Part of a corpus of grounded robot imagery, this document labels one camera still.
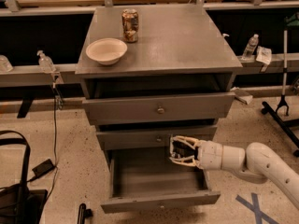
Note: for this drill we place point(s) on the black tool on floor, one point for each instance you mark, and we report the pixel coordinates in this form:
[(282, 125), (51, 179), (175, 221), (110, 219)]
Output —
[(83, 213)]

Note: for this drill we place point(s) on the grey drawer cabinet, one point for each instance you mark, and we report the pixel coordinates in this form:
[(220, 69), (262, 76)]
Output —
[(179, 51)]

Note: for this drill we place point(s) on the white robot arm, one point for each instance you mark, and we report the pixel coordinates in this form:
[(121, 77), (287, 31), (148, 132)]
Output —
[(255, 164)]

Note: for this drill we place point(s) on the grey middle drawer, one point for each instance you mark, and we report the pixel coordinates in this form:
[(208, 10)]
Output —
[(151, 137)]

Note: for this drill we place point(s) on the grey drawer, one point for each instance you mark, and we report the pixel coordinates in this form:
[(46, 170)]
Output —
[(151, 137), (146, 179), (158, 108)]

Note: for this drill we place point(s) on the black rxbar chocolate bar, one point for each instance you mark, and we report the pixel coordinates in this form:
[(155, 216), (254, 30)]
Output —
[(180, 150)]

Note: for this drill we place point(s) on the black bag with strap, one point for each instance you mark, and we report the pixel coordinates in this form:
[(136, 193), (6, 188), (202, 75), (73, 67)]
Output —
[(18, 204)]

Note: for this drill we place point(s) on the white paper packet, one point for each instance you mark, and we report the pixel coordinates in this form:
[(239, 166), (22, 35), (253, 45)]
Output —
[(264, 56)]

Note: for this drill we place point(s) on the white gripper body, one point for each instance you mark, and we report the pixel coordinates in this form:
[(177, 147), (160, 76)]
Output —
[(210, 154)]

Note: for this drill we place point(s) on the crushed soda can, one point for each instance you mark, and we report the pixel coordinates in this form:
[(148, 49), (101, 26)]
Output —
[(130, 25)]

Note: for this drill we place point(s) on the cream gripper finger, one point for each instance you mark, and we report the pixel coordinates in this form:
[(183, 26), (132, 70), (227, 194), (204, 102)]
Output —
[(184, 142), (188, 161)]

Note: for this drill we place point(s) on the clear water bottle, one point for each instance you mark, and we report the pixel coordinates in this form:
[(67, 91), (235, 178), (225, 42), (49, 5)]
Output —
[(250, 47)]

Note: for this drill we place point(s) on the grey top drawer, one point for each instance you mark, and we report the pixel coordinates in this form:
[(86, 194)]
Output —
[(158, 108)]

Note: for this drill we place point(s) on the clear sanitizer pump bottle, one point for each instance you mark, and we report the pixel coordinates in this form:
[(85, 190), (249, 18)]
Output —
[(45, 63)]

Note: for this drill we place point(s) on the white bowl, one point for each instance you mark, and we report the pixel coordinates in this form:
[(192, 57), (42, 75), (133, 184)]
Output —
[(106, 51)]

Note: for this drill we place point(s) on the black power adapter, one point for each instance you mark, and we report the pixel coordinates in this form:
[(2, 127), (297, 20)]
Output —
[(43, 168)]

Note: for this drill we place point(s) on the black stand with pole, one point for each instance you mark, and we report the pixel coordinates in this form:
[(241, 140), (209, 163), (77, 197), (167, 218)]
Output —
[(289, 22)]

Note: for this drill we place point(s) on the small book on floor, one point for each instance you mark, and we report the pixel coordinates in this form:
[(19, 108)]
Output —
[(242, 95)]

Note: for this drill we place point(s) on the blue tape cross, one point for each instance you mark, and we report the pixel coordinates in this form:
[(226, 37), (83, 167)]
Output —
[(254, 207)]

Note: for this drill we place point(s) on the grey bottom drawer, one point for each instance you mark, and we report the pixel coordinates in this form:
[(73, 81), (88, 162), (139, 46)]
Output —
[(146, 179)]

